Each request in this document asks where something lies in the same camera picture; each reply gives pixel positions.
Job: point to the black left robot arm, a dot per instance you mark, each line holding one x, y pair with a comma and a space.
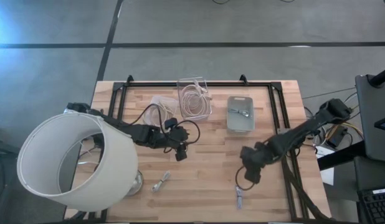
139, 132

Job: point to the clear acrylic bin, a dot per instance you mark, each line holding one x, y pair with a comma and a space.
181, 85

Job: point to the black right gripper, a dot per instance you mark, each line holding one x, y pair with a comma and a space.
254, 157

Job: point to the black pole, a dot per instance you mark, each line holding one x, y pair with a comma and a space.
381, 77

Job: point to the black keyboard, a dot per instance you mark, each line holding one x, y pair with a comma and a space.
376, 208

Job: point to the white lamp shade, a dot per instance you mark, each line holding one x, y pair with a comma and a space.
71, 186

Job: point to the black power box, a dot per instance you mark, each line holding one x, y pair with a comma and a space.
335, 137

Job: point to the white paper sheet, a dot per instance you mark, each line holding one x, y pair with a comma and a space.
328, 179

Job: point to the frosted plastic bin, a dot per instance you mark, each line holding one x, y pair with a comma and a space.
156, 99

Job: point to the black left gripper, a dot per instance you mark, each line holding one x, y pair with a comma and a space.
175, 138

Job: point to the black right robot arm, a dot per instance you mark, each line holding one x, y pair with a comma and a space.
304, 130

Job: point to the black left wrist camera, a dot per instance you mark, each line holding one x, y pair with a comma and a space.
170, 123

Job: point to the black aluminium rig frame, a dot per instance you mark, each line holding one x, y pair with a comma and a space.
195, 84

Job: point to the black side table edge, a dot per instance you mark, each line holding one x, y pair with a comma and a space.
339, 158

